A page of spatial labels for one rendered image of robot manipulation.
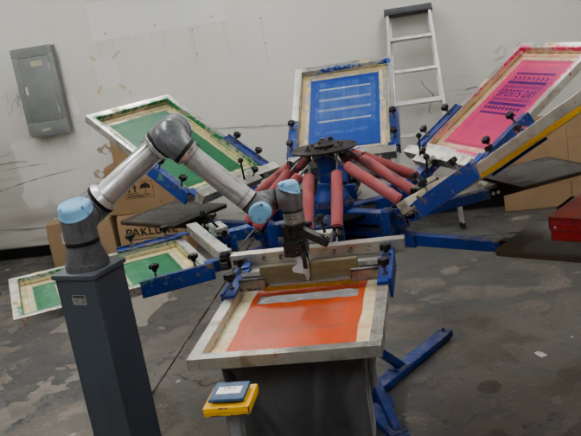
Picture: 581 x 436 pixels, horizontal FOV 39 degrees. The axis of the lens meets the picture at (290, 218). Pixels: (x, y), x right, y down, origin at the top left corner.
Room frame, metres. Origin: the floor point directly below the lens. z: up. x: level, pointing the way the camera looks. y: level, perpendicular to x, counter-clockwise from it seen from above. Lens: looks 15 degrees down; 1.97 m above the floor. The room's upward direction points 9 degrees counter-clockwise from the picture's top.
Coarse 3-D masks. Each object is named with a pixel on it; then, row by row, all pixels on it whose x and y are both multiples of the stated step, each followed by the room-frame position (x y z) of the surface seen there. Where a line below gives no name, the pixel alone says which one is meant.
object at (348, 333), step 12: (312, 288) 2.78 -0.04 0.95; (324, 288) 2.76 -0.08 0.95; (336, 288) 2.74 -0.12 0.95; (360, 288) 2.70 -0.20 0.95; (312, 300) 2.66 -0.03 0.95; (324, 300) 2.64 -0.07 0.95; (336, 300) 2.62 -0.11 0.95; (348, 300) 2.60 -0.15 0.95; (360, 300) 2.59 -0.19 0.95; (348, 312) 2.50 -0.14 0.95; (360, 312) 2.48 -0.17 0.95; (348, 324) 2.40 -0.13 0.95; (300, 336) 2.37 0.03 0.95; (312, 336) 2.36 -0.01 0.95; (324, 336) 2.34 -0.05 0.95; (336, 336) 2.33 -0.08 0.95; (348, 336) 2.31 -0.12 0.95
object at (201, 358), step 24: (384, 288) 2.57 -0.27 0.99; (216, 312) 2.60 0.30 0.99; (384, 312) 2.36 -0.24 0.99; (216, 336) 2.45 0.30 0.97; (384, 336) 2.25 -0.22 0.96; (192, 360) 2.25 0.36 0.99; (216, 360) 2.23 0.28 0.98; (240, 360) 2.22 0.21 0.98; (264, 360) 2.20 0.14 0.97; (288, 360) 2.19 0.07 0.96; (312, 360) 2.17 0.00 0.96; (336, 360) 2.16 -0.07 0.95
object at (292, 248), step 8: (304, 224) 2.77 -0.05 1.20; (288, 232) 2.77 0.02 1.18; (296, 232) 2.77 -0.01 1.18; (288, 240) 2.78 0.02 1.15; (296, 240) 2.77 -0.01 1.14; (304, 240) 2.76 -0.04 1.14; (288, 248) 2.77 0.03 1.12; (296, 248) 2.76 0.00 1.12; (288, 256) 2.76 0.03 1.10; (296, 256) 2.76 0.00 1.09
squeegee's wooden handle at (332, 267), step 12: (276, 264) 2.81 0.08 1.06; (288, 264) 2.79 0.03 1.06; (312, 264) 2.76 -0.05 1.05; (324, 264) 2.76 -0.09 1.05; (336, 264) 2.75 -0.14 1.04; (348, 264) 2.74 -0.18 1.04; (264, 276) 2.80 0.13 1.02; (276, 276) 2.79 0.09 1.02; (288, 276) 2.78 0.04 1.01; (300, 276) 2.77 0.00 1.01; (312, 276) 2.77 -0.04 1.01; (324, 276) 2.76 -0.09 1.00; (336, 276) 2.75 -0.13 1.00
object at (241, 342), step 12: (300, 288) 2.80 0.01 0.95; (252, 300) 2.76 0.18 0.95; (300, 300) 2.68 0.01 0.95; (252, 312) 2.64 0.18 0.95; (240, 324) 2.55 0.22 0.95; (252, 324) 2.53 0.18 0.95; (240, 336) 2.45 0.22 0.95; (276, 336) 2.40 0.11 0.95; (288, 336) 2.39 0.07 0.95; (228, 348) 2.37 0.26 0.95; (240, 348) 2.35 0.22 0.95; (252, 348) 2.34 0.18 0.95; (264, 348) 2.33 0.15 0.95
